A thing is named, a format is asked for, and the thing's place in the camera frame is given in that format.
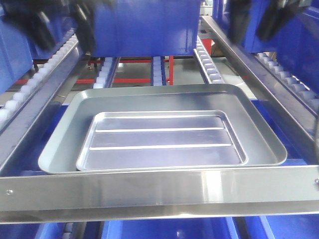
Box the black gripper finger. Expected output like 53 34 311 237
228 0 251 42
2 0 56 50
71 0 96 53
256 0 309 41

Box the silver ribbed metal tray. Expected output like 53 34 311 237
76 110 248 172

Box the large grey metal tray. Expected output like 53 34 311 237
38 84 287 174

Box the blue bin upper right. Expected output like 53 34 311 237
212 0 319 93

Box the blue bin upper left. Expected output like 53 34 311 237
0 0 72 92

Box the large blue bin centre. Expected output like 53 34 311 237
92 0 201 57

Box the middle roller track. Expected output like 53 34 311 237
151 56 166 86

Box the far left roller track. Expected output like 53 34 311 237
0 29 78 128

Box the steel front crossbar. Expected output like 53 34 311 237
0 165 319 224

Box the blue bin lower middle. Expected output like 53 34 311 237
101 217 240 239

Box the red metal frame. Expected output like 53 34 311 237
14 56 175 87

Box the left steel divider rail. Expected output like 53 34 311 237
0 43 89 176

